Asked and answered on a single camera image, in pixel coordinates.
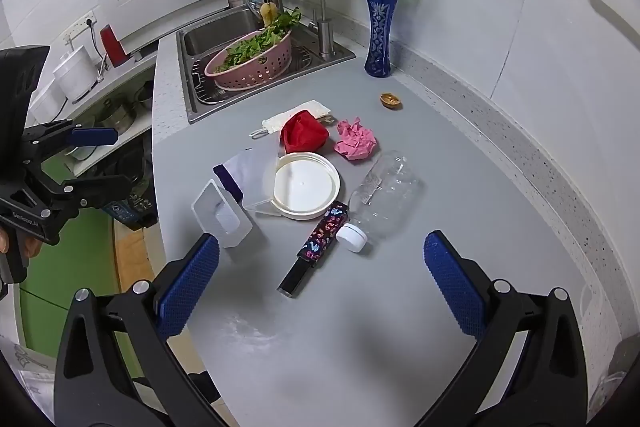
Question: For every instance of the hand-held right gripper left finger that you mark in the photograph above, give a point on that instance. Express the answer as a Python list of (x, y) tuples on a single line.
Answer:
[(190, 282)]

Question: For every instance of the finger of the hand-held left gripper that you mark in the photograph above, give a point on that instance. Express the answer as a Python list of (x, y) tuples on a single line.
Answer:
[(95, 136), (100, 187)]

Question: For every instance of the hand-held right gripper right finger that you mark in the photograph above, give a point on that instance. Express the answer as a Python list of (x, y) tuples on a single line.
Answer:
[(452, 287)]

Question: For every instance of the pink paper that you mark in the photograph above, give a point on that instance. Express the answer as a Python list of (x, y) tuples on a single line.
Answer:
[(355, 142)]

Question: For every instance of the red cloth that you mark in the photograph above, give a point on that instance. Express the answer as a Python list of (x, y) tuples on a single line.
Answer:
[(302, 132)]

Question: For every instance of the person's left hand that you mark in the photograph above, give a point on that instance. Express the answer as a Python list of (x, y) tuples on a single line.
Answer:
[(31, 247)]

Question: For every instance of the steel pot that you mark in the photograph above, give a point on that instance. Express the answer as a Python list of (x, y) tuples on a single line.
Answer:
[(116, 118), (145, 96)]

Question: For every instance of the white container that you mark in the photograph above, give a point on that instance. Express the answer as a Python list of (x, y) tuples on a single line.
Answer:
[(47, 102)]

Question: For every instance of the white round cooker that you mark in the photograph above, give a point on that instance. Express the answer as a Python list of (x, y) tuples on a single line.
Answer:
[(75, 74)]

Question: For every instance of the small clear plastic tray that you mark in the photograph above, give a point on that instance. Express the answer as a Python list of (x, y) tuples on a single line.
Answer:
[(220, 217)]

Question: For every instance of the white shelf unit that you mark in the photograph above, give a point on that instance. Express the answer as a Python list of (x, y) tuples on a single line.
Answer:
[(135, 69)]

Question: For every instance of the clear plastic bottle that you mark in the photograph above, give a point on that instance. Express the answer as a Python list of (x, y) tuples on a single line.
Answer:
[(390, 197)]

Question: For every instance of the white bottle cap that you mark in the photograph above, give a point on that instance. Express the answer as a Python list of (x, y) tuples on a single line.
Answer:
[(351, 237)]

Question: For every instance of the purple-edged plastic bag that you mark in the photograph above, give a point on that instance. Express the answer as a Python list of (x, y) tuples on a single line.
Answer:
[(235, 172)]

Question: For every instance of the clear plastic box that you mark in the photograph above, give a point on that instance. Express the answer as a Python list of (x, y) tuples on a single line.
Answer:
[(260, 182)]

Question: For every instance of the patterned black tube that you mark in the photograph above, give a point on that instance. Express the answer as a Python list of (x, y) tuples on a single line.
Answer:
[(320, 242)]

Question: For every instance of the steel sink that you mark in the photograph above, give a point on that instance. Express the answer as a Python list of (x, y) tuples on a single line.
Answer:
[(197, 39)]

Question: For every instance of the white round lid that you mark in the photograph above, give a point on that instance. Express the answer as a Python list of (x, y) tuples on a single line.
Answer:
[(305, 187)]

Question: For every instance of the leafy greens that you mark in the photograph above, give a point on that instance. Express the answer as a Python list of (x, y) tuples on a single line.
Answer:
[(250, 47)]

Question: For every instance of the pink colander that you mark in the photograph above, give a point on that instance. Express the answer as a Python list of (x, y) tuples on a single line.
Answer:
[(260, 67)]

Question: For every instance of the printed white paper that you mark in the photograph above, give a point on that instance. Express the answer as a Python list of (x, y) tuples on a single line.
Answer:
[(25, 382)]

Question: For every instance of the walnut shell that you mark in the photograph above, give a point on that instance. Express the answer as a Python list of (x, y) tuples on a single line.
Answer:
[(391, 101)]

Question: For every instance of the small yellow object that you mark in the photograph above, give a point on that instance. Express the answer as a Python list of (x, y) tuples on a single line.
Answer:
[(268, 13)]

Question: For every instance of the tall chrome faucet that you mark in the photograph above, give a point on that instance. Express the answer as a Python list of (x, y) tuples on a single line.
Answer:
[(327, 37)]

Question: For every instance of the blue glass vase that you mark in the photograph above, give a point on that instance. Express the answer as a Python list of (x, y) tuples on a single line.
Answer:
[(378, 37)]

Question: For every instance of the white wall socket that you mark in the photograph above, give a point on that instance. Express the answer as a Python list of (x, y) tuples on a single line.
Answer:
[(80, 27)]

